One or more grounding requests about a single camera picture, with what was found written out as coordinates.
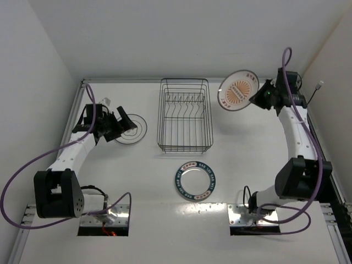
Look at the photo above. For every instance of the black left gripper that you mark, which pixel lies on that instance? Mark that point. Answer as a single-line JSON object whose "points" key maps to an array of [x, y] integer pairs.
{"points": [[114, 126]]}

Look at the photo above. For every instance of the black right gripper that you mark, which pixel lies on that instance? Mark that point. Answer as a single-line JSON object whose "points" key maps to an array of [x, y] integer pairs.
{"points": [[264, 97]]}

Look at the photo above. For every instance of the white plate with orange sunburst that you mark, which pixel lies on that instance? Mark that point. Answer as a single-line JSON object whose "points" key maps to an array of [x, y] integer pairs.
{"points": [[235, 90]]}

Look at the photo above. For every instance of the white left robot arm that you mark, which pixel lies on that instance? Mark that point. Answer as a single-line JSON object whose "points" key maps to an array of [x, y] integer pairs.
{"points": [[58, 193]]}

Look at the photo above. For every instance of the white plate with flower emblem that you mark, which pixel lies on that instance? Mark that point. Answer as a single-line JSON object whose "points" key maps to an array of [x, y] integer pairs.
{"points": [[135, 135]]}

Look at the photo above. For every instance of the white plate with teal rim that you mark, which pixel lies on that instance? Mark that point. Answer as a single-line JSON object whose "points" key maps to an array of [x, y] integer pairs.
{"points": [[195, 181]]}

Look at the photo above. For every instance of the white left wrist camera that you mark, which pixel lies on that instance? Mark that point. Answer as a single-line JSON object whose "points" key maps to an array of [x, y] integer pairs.
{"points": [[105, 101]]}

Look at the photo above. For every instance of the grey wire dish rack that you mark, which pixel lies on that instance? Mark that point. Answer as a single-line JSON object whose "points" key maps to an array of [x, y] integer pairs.
{"points": [[184, 116]]}

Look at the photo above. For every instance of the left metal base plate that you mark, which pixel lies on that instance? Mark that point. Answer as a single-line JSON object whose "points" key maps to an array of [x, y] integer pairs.
{"points": [[118, 217]]}

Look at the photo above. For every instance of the metal base plate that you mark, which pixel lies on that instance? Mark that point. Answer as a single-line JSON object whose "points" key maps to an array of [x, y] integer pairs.
{"points": [[239, 217], [118, 217]]}

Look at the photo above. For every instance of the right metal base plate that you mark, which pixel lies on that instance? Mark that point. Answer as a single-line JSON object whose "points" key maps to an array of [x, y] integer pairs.
{"points": [[239, 217]]}

